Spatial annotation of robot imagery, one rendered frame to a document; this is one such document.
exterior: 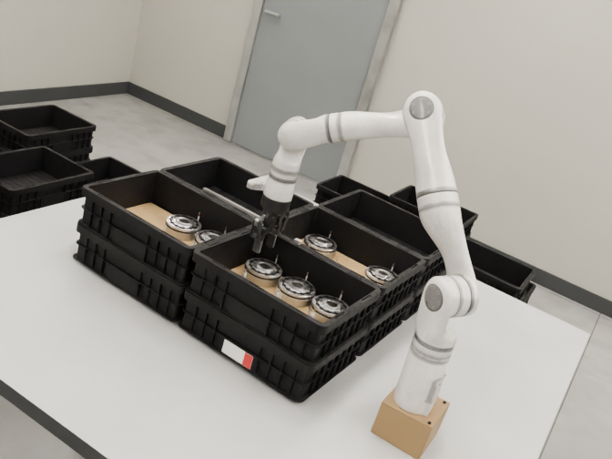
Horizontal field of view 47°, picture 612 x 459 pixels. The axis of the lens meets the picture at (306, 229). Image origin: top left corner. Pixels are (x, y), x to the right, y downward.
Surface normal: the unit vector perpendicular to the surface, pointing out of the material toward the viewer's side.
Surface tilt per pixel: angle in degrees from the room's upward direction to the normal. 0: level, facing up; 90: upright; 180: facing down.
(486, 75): 90
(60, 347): 0
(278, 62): 90
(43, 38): 90
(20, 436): 0
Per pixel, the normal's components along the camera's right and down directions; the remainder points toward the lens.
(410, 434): -0.49, 0.23
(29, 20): 0.83, 0.41
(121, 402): 0.26, -0.88
